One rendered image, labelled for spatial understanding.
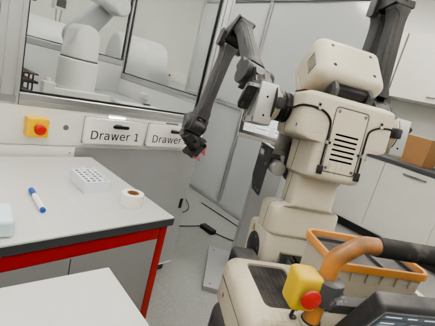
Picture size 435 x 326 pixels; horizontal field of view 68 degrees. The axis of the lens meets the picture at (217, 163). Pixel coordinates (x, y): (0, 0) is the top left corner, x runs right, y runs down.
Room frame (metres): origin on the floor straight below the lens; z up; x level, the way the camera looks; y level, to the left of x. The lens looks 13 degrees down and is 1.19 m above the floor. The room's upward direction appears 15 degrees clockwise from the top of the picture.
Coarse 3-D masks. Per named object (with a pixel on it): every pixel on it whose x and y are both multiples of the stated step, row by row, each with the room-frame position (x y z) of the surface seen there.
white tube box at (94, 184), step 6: (72, 174) 1.02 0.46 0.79; (78, 174) 1.00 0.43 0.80; (84, 174) 1.01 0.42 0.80; (96, 174) 1.05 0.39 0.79; (72, 180) 1.01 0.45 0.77; (78, 180) 0.98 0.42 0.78; (84, 180) 0.96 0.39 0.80; (90, 180) 0.97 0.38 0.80; (96, 180) 0.99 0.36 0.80; (102, 180) 1.00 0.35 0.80; (108, 180) 1.01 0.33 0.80; (78, 186) 0.98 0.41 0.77; (84, 186) 0.95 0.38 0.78; (90, 186) 0.96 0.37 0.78; (96, 186) 0.98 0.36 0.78; (102, 186) 0.99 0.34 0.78; (108, 186) 1.01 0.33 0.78; (84, 192) 0.95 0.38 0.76; (90, 192) 0.96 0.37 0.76; (96, 192) 0.98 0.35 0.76; (102, 192) 0.99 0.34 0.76
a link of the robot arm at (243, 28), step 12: (240, 24) 1.31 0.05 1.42; (252, 24) 1.34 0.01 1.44; (228, 36) 1.36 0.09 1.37; (240, 36) 1.26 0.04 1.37; (252, 36) 1.24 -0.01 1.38; (240, 48) 1.21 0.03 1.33; (252, 48) 1.15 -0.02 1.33; (240, 60) 1.08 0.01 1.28; (252, 60) 1.08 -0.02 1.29; (240, 72) 1.03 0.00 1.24
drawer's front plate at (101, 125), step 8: (88, 120) 1.30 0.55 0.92; (96, 120) 1.33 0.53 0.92; (104, 120) 1.36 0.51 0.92; (112, 120) 1.38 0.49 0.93; (120, 120) 1.42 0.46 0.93; (88, 128) 1.31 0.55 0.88; (96, 128) 1.33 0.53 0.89; (104, 128) 1.36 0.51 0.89; (112, 128) 1.39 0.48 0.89; (136, 128) 1.48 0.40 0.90; (144, 128) 1.51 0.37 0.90; (88, 136) 1.31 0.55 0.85; (104, 136) 1.37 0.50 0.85; (128, 136) 1.45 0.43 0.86; (112, 144) 1.40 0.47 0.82; (120, 144) 1.43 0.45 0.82; (128, 144) 1.46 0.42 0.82; (136, 144) 1.49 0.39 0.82
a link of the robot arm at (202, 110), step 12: (228, 48) 1.35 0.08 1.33; (216, 60) 1.37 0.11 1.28; (228, 60) 1.35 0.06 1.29; (216, 72) 1.33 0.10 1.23; (216, 84) 1.32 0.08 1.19; (204, 96) 1.31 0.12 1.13; (204, 108) 1.29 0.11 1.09; (192, 120) 1.27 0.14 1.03; (204, 120) 1.32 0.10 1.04; (204, 132) 1.29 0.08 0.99
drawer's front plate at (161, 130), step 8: (152, 128) 1.55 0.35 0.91; (160, 128) 1.58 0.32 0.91; (168, 128) 1.62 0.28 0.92; (176, 128) 1.66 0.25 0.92; (152, 136) 1.56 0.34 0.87; (160, 136) 1.59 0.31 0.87; (168, 136) 1.63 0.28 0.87; (176, 136) 1.67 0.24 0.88; (152, 144) 1.56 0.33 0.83; (160, 144) 1.60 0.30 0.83; (168, 144) 1.64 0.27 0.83; (176, 144) 1.68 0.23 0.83; (184, 144) 1.72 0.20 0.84
